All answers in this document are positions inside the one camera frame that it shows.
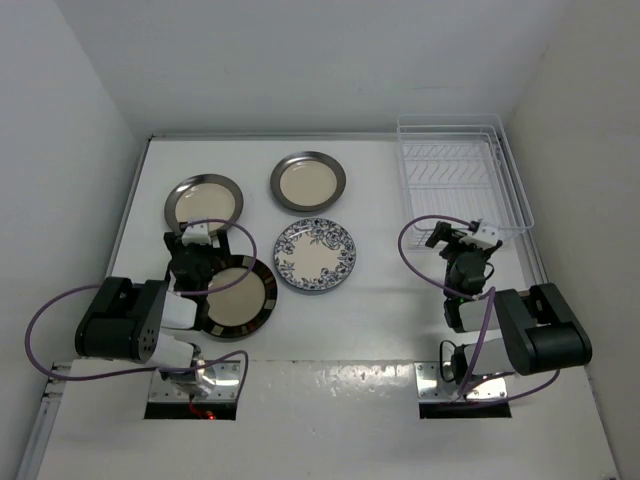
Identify silver rim plate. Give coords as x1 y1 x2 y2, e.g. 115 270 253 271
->
164 174 244 233
269 151 347 214

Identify dark patterned rim plate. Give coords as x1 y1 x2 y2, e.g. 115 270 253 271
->
197 260 278 341

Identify blue floral plate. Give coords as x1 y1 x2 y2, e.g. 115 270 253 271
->
273 217 357 292

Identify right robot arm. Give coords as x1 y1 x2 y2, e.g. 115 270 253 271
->
425 221 593 385

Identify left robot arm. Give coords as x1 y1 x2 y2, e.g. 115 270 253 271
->
74 232 230 399

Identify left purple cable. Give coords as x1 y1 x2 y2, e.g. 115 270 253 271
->
24 218 259 402

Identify purple cable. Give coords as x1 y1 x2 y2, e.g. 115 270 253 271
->
397 214 561 405
24 218 259 402

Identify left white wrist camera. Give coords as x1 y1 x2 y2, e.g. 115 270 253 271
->
181 223 211 246

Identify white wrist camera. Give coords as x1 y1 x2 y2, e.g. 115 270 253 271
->
471 219 501 249
181 223 211 246

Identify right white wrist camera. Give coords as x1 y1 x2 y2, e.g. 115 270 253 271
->
471 219 501 249

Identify white wire dish rack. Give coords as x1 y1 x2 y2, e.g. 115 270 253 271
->
397 114 534 249

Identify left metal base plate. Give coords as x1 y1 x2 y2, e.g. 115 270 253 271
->
148 361 241 403

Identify metal base plate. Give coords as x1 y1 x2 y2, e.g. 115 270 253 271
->
414 362 507 405
148 361 241 403

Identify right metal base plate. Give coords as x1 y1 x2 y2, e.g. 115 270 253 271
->
414 362 507 405

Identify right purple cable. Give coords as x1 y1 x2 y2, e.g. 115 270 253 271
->
397 214 561 405

